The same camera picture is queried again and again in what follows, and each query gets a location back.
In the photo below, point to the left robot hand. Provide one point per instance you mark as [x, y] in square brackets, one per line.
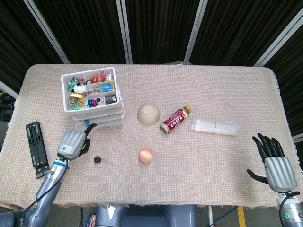
[71, 144]

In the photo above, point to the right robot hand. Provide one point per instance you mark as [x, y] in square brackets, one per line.
[279, 173]

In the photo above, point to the small black cap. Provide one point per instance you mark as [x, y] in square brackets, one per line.
[97, 159]

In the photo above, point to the clear plastic drawer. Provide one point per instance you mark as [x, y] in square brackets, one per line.
[99, 114]
[106, 123]
[101, 118]

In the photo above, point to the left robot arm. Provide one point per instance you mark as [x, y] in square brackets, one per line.
[50, 182]

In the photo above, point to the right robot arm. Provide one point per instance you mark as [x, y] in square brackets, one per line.
[292, 214]

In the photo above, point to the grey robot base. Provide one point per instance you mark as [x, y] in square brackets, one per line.
[146, 217]

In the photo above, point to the white tape roll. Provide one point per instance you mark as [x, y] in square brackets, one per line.
[100, 101]

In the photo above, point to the white plastic bottle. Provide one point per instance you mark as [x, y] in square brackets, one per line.
[79, 88]

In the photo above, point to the green and blue snack packet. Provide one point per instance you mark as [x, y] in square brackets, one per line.
[106, 88]

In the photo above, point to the red snack packet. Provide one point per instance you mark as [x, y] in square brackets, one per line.
[95, 78]

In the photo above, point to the blue paper piece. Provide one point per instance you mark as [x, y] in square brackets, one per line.
[87, 122]

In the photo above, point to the black folding stand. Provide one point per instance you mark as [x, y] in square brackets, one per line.
[35, 146]

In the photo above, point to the gold green wrapped candy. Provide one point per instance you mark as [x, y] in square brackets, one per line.
[75, 103]

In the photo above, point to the blue round disc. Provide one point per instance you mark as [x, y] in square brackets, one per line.
[90, 102]

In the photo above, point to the magenta round disc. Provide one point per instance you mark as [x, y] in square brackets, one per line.
[95, 102]

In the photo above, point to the yellow wrapped candy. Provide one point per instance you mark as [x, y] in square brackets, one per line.
[75, 95]

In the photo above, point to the green candy wrapper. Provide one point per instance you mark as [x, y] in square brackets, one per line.
[72, 84]

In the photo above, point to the bundle of clear sticks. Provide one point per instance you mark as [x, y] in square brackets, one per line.
[227, 129]

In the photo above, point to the red candy in clear wrapper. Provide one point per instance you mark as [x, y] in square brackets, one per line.
[104, 76]

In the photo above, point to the orange ball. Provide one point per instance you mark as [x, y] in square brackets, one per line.
[146, 155]

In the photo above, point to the colourful package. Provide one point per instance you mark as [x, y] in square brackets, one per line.
[91, 218]

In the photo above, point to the tan rubber band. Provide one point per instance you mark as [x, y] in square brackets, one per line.
[215, 128]

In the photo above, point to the metal table leg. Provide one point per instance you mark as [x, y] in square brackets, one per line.
[210, 216]

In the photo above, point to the beige bowl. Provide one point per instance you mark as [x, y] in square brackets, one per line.
[148, 114]

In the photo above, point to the beige woven tablecloth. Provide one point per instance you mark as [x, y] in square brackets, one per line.
[189, 177]

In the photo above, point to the black partition panel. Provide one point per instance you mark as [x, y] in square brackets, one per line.
[161, 28]
[90, 28]
[291, 71]
[19, 35]
[236, 28]

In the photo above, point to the Costa coffee bottle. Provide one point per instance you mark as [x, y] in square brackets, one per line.
[175, 120]

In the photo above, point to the white drawer organizer with trinkets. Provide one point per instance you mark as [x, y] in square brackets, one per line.
[94, 110]

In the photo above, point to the silver partition post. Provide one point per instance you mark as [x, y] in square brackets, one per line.
[48, 33]
[8, 89]
[195, 33]
[281, 40]
[124, 33]

